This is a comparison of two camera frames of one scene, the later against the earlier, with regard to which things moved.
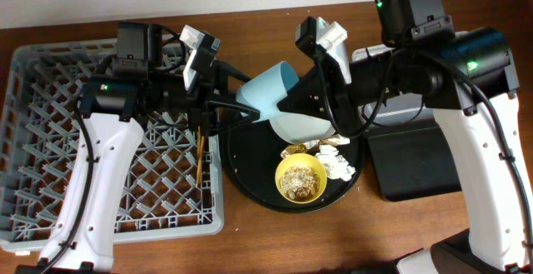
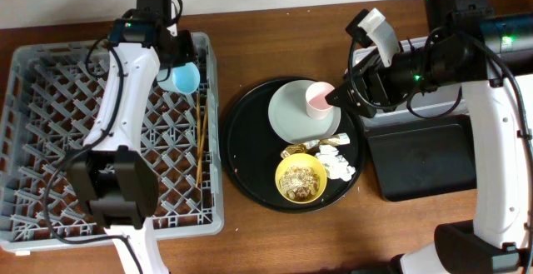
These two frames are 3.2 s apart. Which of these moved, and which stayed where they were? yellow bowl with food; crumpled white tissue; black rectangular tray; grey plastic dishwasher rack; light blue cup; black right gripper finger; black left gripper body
Moved: black right gripper finger; black left gripper body; light blue cup
Stayed: crumpled white tissue; grey plastic dishwasher rack; yellow bowl with food; black rectangular tray
